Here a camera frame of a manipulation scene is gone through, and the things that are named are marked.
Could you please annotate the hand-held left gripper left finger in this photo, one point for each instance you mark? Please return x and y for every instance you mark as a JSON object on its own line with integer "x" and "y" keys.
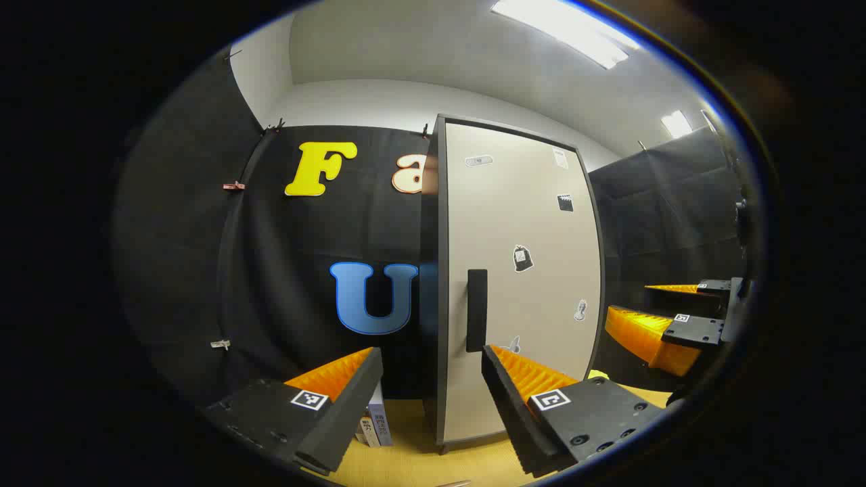
{"x": 345, "y": 412}

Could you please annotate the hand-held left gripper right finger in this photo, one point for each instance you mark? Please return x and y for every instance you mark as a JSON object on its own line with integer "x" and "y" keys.
{"x": 511, "y": 412}

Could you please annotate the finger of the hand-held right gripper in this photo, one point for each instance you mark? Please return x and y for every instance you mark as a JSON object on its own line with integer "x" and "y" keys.
{"x": 697, "y": 331}
{"x": 714, "y": 286}

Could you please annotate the beige cabinet door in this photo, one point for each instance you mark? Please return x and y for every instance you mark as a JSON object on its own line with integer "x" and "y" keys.
{"x": 528, "y": 325}

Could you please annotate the grey cabinet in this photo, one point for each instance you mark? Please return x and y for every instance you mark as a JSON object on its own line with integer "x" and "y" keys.
{"x": 430, "y": 270}

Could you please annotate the white book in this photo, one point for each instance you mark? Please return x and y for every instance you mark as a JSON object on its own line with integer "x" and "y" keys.
{"x": 367, "y": 433}

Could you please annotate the yellow sponge ball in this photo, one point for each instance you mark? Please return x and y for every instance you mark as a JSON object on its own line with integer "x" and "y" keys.
{"x": 598, "y": 374}

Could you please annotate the black backdrop cloth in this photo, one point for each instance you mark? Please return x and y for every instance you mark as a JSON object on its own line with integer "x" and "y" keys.
{"x": 284, "y": 270}

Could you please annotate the small ceiling light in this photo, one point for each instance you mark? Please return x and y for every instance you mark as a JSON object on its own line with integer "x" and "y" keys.
{"x": 676, "y": 124}

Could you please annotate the red clip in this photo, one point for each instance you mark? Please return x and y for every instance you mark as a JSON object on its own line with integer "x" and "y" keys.
{"x": 233, "y": 186}

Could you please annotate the long ceiling light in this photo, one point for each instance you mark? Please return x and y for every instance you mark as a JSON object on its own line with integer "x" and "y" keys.
{"x": 561, "y": 30}

